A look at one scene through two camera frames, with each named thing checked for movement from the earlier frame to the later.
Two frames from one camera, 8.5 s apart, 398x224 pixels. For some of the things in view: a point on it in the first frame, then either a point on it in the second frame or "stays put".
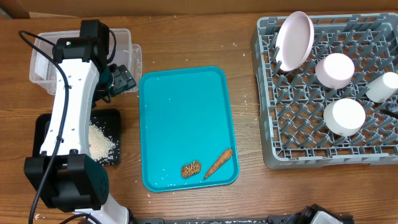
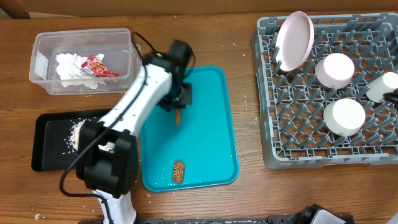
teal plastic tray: x=186 y=116 stays put
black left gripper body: x=114 y=81 -> x=178 y=97
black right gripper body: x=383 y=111 -> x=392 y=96
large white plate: x=294 y=40 stays put
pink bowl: x=334 y=70 stays put
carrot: x=225 y=157 -> x=177 y=116
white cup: x=383 y=88 stays put
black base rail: x=252 y=219 stays put
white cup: x=344 y=117 stays put
